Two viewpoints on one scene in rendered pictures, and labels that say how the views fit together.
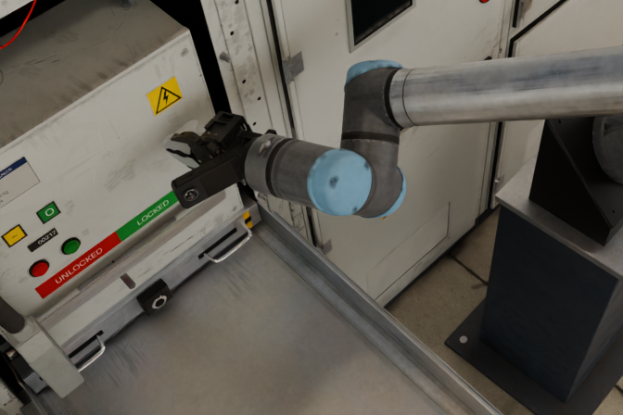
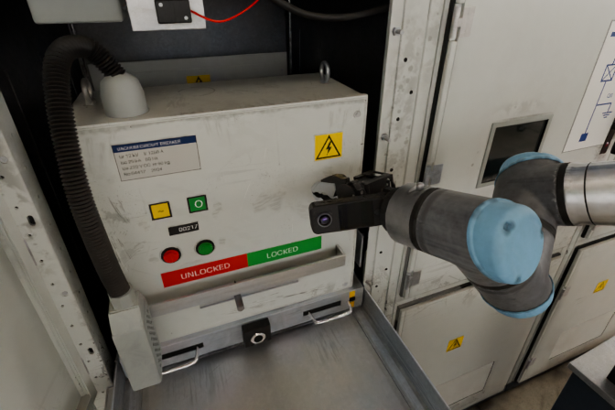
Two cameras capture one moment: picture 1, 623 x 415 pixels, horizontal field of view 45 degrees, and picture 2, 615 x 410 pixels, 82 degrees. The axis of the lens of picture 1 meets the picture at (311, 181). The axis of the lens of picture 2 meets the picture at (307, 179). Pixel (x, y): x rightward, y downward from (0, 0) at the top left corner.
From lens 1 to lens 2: 65 cm
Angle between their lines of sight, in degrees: 25
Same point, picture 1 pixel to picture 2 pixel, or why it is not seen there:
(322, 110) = not seen: hidden behind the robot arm
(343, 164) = (523, 212)
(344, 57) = (469, 189)
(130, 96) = (301, 130)
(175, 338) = (258, 378)
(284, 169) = (437, 207)
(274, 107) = not seen: hidden behind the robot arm
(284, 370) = not seen: outside the picture
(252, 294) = (337, 364)
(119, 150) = (275, 177)
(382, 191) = (539, 279)
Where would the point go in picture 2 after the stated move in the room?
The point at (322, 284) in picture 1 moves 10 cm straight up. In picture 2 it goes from (403, 381) to (410, 350)
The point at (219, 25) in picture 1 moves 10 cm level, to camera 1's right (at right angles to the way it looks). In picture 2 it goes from (390, 106) to (446, 110)
